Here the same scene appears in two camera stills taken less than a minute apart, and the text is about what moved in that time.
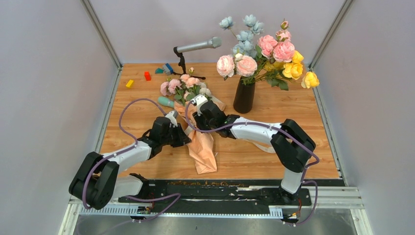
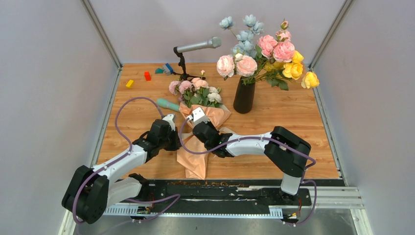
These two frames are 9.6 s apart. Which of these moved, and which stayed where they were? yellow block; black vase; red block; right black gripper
Moved: right black gripper
Stayed: black vase; yellow block; red block
